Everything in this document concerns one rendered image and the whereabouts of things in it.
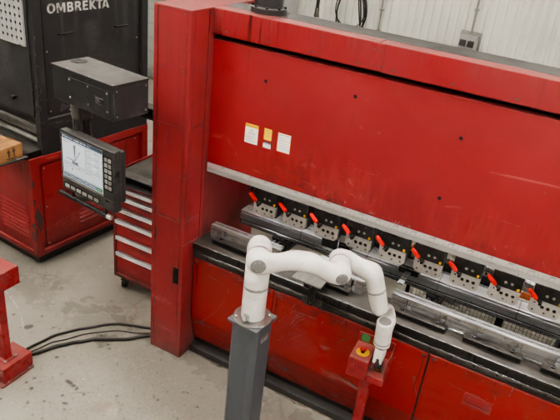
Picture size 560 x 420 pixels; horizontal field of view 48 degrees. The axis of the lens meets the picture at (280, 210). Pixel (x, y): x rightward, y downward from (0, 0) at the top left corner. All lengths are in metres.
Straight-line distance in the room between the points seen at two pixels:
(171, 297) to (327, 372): 1.11
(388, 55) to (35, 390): 2.89
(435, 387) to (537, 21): 4.61
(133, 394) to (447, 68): 2.68
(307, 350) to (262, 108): 1.48
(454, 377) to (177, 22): 2.39
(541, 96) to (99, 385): 3.05
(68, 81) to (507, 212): 2.33
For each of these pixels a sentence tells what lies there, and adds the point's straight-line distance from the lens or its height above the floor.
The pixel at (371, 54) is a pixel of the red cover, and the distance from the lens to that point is 3.13.
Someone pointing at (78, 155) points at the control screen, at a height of 1.49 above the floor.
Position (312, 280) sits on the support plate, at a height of 1.00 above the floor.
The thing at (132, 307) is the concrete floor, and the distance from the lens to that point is 4.87.
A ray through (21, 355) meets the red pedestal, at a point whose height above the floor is 0.12.
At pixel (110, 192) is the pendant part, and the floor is 1.36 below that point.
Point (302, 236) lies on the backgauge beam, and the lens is 3.97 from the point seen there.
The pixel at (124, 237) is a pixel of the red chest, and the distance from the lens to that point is 4.76.
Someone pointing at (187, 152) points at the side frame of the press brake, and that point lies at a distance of 3.60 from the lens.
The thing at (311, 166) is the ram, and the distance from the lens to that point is 3.43.
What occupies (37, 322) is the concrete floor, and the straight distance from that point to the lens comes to 4.80.
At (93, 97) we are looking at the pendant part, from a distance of 3.40.
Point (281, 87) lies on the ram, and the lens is 3.40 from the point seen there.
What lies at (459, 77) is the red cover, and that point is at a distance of 3.02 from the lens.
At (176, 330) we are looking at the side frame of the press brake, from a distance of 4.28.
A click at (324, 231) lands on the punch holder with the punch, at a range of 3.54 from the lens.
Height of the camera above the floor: 2.91
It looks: 27 degrees down
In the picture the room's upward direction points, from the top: 7 degrees clockwise
